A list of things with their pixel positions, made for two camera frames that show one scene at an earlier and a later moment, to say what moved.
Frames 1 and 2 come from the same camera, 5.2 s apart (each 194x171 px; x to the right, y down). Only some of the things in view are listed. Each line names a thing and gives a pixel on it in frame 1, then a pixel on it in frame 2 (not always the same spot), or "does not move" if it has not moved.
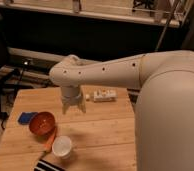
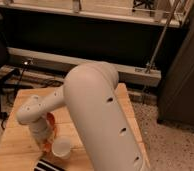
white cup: [61, 146] does not move
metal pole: [166, 24] does not move
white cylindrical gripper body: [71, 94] → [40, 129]
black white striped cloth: [43, 165] does not move
